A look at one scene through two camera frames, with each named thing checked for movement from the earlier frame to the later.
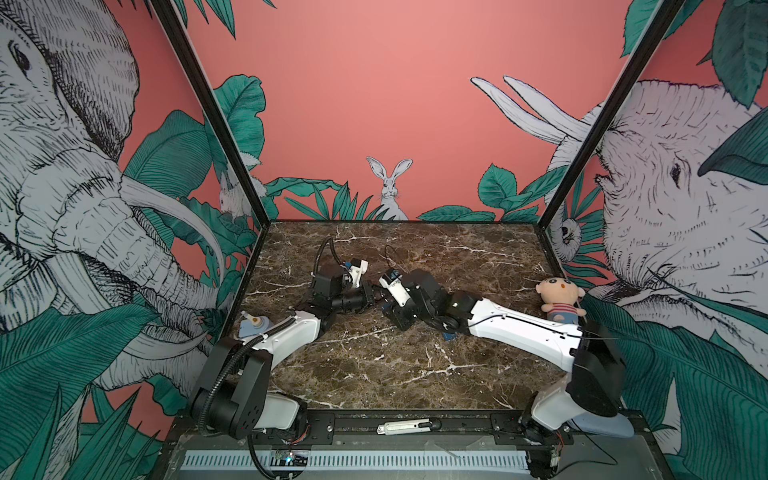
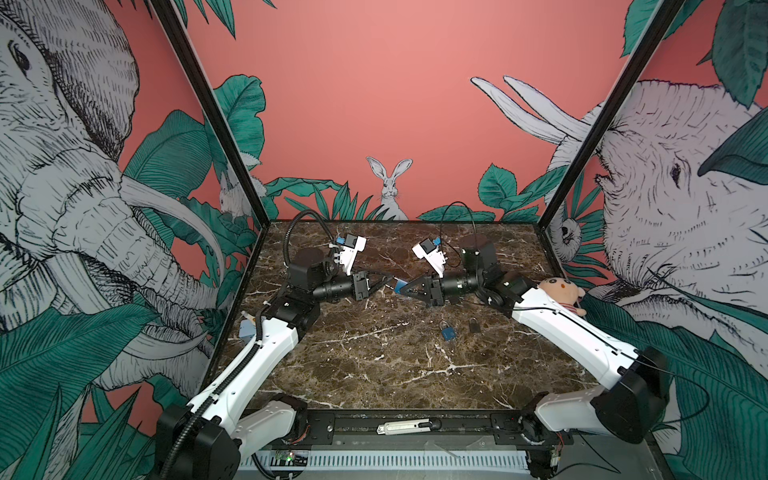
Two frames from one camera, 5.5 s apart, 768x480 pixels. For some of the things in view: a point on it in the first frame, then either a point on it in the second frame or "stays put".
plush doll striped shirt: x=560 y=296 stays put
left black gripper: x=371 y=301 → x=362 y=285
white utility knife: x=404 y=426 stays put
